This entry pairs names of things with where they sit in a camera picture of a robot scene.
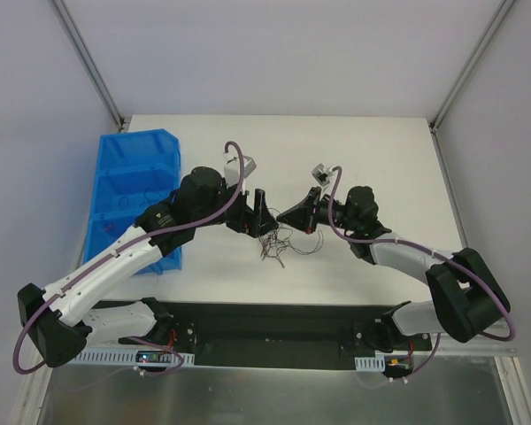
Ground red black wire bundle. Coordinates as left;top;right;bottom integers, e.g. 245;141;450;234
256;223;327;269

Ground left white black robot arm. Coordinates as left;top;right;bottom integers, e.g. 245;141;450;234
17;166;278;367

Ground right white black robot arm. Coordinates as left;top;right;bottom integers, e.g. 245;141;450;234
277;186;511;350

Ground blue plastic compartment bin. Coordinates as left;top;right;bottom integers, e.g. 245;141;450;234
83;129;181;262

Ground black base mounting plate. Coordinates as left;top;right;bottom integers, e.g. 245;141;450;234
92;298;489;368

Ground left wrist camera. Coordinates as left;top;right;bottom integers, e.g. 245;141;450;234
224;153;257;186

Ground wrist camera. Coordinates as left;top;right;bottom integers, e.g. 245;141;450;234
224;153;257;186
311;163;335;187

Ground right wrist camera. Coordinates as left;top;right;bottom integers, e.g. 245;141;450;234
311;163;335;187

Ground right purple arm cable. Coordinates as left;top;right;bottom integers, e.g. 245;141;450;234
327;166;516;385

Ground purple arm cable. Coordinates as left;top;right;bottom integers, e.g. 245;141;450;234
12;141;251;377
327;166;516;385

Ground right white cable duct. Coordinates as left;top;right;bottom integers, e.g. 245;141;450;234
354;354;386;373

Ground white cable duct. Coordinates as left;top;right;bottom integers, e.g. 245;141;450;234
354;354;386;373
71;348;195;367

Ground left aluminium corner post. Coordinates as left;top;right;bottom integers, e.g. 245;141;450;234
48;0;126;132

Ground aluminium corner post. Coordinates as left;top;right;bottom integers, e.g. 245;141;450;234
428;0;519;134
48;0;126;132

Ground left white cable duct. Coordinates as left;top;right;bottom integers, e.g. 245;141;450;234
71;348;195;367

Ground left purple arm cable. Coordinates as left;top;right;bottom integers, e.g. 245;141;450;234
12;141;251;377

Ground aluminium front rail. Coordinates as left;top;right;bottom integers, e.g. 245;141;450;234
39;311;519;355

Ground right aluminium corner post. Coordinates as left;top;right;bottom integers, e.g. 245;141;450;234
428;0;519;134

